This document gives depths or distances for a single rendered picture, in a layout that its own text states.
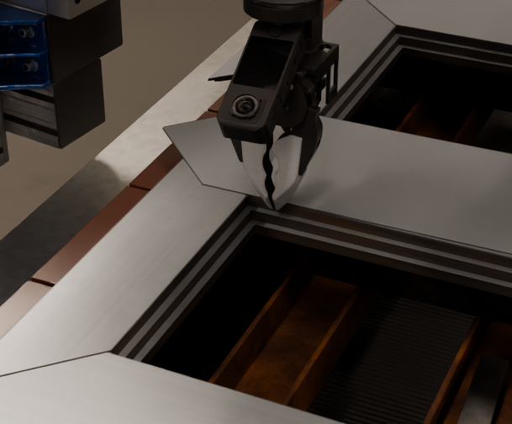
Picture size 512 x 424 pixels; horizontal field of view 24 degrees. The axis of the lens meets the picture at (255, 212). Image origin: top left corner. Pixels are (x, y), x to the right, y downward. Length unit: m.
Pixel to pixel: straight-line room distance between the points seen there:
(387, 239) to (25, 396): 0.38
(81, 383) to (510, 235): 0.42
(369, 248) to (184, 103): 0.63
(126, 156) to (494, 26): 0.49
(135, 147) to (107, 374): 0.68
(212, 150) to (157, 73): 2.12
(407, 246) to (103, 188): 0.51
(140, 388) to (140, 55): 2.57
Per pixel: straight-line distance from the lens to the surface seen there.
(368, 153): 1.26
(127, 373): 0.97
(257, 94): 1.04
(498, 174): 1.24
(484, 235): 1.14
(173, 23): 3.68
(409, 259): 1.14
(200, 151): 1.26
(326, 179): 1.21
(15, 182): 2.91
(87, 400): 0.95
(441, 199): 1.19
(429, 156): 1.26
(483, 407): 1.14
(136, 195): 1.23
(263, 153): 1.13
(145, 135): 1.64
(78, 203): 1.50
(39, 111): 1.53
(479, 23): 1.57
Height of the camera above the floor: 1.47
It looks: 32 degrees down
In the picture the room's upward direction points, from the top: straight up
